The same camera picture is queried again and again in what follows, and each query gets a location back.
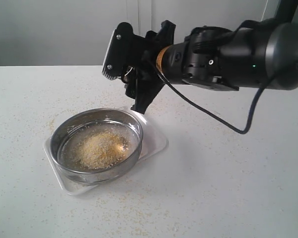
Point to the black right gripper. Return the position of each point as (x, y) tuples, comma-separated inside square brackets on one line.
[(130, 57)]

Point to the round stainless steel sieve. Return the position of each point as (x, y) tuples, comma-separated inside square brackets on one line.
[(71, 132)]

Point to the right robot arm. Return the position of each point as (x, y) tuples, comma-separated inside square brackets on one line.
[(214, 58)]

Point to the white plastic tray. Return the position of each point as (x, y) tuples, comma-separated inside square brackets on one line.
[(153, 143)]

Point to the yellow grain mixture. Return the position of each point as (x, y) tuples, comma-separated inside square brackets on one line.
[(101, 151)]

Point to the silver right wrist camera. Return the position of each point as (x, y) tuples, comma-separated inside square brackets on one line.
[(107, 66)]

